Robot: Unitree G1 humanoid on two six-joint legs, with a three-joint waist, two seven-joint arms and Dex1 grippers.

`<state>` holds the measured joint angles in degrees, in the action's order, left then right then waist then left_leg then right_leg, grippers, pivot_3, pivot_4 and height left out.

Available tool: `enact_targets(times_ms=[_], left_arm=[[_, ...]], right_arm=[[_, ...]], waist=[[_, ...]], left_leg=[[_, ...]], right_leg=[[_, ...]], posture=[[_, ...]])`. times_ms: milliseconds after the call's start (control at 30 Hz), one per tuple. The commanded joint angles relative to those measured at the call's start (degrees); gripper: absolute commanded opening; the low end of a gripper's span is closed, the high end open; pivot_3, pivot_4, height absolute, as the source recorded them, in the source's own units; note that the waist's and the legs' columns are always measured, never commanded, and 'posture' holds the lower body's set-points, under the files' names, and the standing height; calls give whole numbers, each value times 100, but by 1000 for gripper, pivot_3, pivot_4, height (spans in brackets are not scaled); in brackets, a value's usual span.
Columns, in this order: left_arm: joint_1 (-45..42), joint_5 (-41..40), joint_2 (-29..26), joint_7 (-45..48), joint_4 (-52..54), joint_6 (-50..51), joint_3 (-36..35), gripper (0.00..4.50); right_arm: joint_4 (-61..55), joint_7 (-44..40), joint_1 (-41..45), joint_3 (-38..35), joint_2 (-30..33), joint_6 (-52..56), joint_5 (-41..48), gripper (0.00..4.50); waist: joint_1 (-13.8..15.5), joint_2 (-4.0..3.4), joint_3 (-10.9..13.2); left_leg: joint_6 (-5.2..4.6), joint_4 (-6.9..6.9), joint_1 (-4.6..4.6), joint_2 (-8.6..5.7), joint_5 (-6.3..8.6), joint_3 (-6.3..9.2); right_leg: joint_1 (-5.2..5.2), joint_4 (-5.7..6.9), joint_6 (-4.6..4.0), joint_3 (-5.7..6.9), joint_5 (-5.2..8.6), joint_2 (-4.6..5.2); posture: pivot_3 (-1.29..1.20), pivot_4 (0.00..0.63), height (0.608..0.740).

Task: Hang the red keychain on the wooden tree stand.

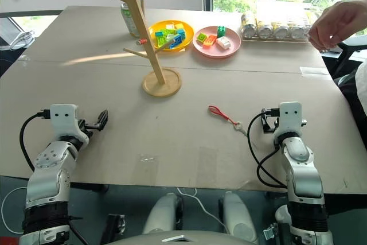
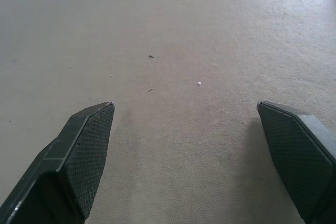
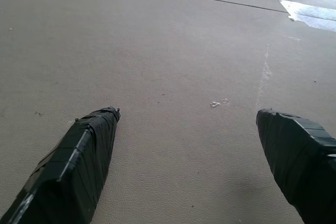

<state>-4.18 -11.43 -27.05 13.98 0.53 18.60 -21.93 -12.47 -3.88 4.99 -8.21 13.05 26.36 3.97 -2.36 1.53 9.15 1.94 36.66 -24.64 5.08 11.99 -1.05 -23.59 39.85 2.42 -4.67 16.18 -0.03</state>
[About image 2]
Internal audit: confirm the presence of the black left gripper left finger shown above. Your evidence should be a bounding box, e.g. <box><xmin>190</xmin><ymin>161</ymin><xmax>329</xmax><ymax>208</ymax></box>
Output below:
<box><xmin>0</xmin><ymin>101</ymin><xmax>116</xmax><ymax>224</ymax></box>

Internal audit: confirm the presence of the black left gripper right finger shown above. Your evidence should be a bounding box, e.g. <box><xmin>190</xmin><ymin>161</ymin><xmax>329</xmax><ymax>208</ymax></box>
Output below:
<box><xmin>256</xmin><ymin>100</ymin><xmax>336</xmax><ymax>224</ymax></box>

